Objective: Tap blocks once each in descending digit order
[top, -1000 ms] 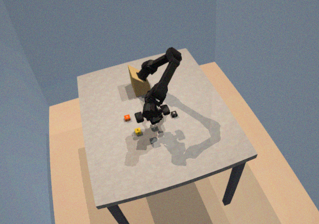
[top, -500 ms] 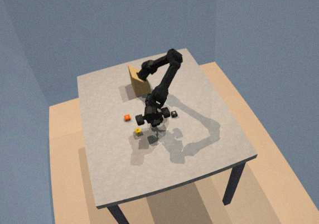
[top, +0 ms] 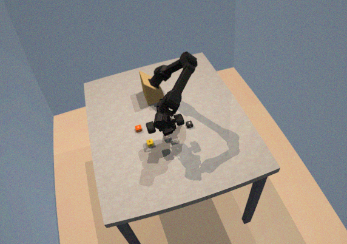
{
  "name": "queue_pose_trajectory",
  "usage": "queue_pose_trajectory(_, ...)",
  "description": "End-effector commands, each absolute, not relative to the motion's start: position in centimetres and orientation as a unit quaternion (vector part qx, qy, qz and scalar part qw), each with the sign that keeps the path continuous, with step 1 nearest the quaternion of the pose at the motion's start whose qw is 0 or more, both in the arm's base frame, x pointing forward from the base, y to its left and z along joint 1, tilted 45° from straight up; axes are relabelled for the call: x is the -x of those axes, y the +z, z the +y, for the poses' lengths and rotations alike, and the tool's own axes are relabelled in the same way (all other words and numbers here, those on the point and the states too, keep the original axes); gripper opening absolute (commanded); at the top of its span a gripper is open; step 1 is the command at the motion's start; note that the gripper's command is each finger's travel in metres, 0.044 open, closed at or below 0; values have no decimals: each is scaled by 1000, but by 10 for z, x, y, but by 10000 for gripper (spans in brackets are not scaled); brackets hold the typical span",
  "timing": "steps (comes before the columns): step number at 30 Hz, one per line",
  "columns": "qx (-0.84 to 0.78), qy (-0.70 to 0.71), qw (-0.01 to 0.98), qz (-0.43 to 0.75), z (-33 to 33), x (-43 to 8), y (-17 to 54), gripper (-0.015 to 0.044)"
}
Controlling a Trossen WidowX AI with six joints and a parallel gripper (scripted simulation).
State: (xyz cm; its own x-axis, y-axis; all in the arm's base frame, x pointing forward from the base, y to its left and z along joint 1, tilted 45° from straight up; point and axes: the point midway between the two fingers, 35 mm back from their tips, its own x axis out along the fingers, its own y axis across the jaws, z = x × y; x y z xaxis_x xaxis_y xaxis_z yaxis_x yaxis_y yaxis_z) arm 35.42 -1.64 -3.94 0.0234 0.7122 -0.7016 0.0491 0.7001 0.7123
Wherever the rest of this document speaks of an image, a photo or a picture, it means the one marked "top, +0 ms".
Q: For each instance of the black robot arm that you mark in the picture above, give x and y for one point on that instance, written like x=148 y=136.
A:
x=173 y=98

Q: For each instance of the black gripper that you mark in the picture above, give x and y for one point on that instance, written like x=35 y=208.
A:
x=177 y=118

